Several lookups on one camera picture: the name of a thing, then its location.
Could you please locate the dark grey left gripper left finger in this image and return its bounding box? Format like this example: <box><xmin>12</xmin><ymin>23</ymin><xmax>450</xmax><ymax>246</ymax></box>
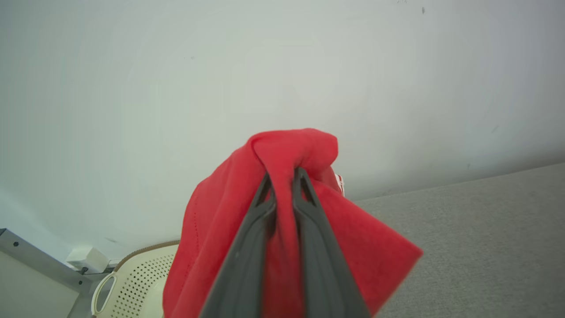
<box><xmin>199</xmin><ymin>173</ymin><xmax>277</xmax><ymax>318</ymax></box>

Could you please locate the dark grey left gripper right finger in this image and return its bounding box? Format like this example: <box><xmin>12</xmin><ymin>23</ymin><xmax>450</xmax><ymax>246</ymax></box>
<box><xmin>293</xmin><ymin>168</ymin><xmax>371</xmax><ymax>318</ymax></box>

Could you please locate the red and white basketball jersey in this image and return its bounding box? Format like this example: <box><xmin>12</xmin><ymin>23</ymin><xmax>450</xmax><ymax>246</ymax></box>
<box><xmin>162</xmin><ymin>128</ymin><xmax>424</xmax><ymax>318</ymax></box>

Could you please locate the cream perforated laundry basket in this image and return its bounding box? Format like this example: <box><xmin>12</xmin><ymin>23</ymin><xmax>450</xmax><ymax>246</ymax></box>
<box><xmin>90</xmin><ymin>241</ymin><xmax>181</xmax><ymax>318</ymax></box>

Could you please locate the grey fabric sofa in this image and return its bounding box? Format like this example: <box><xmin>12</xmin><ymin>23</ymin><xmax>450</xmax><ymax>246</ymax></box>
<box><xmin>353</xmin><ymin>163</ymin><xmax>565</xmax><ymax>318</ymax></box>

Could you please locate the white power adapter box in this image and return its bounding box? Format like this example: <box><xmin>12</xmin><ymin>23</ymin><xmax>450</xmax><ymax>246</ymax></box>
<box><xmin>66</xmin><ymin>246</ymin><xmax>111</xmax><ymax>273</ymax></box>

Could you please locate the grey metal desk frame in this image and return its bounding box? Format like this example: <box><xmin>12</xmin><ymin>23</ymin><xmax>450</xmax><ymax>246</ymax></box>
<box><xmin>0</xmin><ymin>228</ymin><xmax>111</xmax><ymax>318</ymax></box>

